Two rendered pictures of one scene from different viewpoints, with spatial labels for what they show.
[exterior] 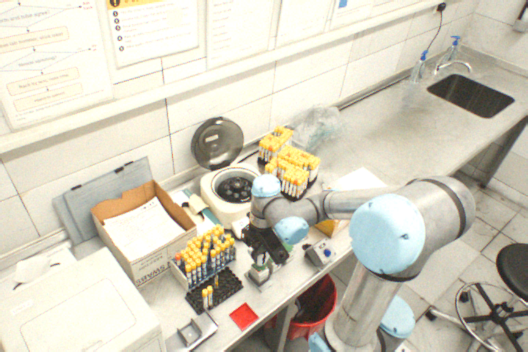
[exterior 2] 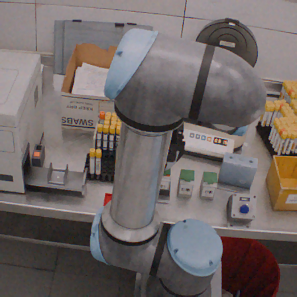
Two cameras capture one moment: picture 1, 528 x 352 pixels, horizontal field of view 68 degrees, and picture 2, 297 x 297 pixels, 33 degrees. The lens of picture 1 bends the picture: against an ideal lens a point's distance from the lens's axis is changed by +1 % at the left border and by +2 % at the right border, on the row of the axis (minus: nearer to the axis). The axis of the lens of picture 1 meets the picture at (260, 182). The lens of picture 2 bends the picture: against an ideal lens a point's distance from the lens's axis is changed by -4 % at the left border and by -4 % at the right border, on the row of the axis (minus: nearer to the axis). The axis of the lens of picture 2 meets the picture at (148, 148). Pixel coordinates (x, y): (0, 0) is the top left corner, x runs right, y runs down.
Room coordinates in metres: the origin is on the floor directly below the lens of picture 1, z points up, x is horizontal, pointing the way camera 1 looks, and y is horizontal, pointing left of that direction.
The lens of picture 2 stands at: (-0.04, -0.69, 2.00)
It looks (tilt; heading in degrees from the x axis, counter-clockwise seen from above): 43 degrees down; 44
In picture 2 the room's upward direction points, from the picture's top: 7 degrees clockwise
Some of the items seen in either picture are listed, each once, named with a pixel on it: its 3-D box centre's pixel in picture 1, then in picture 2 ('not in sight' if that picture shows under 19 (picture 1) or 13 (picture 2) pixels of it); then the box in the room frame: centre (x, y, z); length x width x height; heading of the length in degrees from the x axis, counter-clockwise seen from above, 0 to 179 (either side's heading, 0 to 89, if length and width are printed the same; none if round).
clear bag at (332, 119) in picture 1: (328, 119); not in sight; (1.65, -0.31, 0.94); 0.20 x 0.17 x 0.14; 118
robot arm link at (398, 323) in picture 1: (383, 323); (188, 255); (0.49, -0.34, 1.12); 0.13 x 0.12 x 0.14; 125
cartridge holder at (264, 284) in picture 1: (258, 276); (161, 186); (0.73, -0.02, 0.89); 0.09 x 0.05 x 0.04; 45
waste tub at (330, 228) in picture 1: (329, 211); (293, 183); (1.03, -0.28, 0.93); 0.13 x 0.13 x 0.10; 50
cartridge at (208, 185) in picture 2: (286, 252); (208, 185); (0.83, -0.11, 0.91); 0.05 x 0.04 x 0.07; 45
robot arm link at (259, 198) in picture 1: (265, 196); not in sight; (0.74, -0.02, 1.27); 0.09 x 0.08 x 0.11; 35
